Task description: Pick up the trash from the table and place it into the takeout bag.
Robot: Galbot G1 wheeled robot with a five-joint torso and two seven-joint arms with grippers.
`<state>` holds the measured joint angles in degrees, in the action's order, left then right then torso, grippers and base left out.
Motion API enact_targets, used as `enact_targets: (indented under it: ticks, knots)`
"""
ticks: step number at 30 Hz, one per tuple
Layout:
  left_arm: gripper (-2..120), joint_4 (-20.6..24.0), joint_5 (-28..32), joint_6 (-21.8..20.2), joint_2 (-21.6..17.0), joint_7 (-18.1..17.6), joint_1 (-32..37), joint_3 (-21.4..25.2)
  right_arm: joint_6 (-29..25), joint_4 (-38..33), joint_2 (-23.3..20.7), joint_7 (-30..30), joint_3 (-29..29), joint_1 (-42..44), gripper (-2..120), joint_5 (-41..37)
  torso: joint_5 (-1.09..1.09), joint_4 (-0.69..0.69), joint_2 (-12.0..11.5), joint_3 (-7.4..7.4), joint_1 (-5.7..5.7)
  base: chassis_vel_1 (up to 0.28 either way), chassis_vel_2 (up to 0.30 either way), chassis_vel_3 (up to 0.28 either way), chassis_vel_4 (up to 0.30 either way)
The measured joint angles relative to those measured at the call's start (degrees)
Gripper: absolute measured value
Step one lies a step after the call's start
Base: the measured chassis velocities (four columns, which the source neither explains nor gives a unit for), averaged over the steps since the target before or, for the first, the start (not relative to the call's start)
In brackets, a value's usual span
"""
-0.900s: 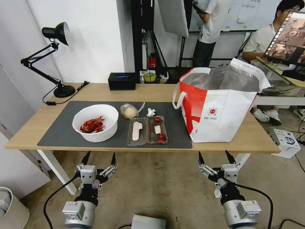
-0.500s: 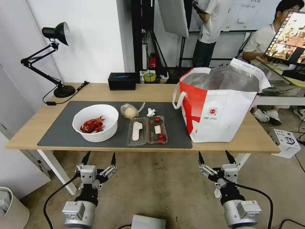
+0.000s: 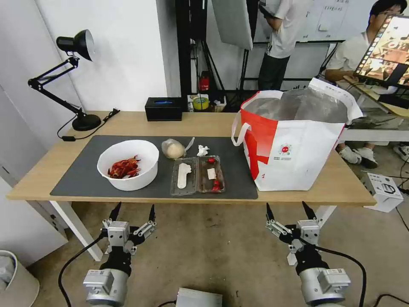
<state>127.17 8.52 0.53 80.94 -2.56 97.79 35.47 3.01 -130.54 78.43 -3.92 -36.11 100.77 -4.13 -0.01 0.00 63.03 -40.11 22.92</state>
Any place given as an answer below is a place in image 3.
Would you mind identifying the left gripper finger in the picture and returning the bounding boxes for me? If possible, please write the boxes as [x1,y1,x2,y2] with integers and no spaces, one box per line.
[132,204,158,240]
[102,201,122,229]

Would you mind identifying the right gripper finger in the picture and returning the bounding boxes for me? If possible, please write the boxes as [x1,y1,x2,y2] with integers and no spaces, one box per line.
[302,201,322,228]
[265,203,293,240]

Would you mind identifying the white and red takeout bag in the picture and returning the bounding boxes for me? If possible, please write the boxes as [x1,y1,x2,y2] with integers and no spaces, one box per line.
[231,78,364,192]

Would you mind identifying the bun in clear plastic bag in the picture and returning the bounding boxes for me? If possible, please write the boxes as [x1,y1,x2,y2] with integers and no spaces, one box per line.
[161,138,187,159]

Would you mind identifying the grey trash bin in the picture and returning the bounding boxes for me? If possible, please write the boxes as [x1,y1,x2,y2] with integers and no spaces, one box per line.
[0,250,40,307]

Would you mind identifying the white table leg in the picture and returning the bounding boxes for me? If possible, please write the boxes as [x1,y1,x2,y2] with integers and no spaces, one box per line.
[314,206,338,225]
[49,200,104,262]

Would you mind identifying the white plastic bowl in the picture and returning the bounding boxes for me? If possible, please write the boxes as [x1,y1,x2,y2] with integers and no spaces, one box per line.
[97,139,160,191]

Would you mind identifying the red crayfish shells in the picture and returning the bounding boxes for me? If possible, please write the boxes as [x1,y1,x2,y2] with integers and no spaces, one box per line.
[107,155,142,179]

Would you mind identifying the dark grey desk mat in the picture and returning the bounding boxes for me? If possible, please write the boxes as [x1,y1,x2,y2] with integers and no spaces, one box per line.
[50,135,259,200]

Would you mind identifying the clear plastic clamshell container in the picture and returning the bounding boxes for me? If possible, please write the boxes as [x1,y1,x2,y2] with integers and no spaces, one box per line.
[169,155,226,196]

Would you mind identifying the white cardboard box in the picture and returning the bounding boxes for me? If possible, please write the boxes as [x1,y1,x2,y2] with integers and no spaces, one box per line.
[363,172,404,213]

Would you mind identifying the white robot front shell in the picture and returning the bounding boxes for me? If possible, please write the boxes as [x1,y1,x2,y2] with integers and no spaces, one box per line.
[176,287,223,307]

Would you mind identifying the white cabinet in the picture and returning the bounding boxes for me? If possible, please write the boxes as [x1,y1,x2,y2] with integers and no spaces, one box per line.
[0,84,69,268]

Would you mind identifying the black desk lamp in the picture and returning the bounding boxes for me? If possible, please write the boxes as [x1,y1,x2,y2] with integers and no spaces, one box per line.
[28,29,102,131]

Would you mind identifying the black tissue box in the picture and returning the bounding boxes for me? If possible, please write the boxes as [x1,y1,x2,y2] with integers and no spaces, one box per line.
[144,97,183,122]

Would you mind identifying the yellow tape roll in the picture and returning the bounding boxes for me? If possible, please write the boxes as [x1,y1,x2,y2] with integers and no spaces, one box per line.
[193,97,210,112]

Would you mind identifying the wooden side desk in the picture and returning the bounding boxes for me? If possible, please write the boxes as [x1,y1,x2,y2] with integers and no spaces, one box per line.
[335,80,409,119]

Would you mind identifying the seated person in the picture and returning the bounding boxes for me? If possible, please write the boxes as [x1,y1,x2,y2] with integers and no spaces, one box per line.
[324,0,409,169]

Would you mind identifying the standing person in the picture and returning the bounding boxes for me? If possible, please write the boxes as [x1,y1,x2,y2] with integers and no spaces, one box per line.
[258,0,312,92]

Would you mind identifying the computer monitor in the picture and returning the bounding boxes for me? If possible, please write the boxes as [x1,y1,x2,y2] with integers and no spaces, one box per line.
[353,14,409,87]

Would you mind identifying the whiteboard with papers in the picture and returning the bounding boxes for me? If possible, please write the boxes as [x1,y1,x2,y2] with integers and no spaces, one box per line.
[297,0,375,43]

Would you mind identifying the grey softbox panel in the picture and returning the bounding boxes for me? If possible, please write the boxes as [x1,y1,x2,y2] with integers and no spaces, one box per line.
[211,0,253,51]

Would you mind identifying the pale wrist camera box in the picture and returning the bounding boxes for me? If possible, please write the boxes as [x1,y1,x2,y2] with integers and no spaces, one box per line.
[297,220,321,247]
[107,221,130,251]

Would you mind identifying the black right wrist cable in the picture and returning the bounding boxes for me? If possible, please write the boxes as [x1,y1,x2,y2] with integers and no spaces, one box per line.
[314,246,367,307]

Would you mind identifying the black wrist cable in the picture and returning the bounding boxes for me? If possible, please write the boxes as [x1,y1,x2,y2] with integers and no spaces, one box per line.
[314,246,367,307]
[58,235,109,307]

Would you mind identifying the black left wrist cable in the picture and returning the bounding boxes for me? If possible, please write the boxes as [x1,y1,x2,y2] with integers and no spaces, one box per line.
[58,235,109,307]

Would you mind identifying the black lamp power cable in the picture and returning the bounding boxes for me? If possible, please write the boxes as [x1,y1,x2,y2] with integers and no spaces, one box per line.
[57,108,121,141]

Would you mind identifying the black metal frame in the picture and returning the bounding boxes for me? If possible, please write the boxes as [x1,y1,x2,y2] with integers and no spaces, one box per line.
[176,0,208,96]

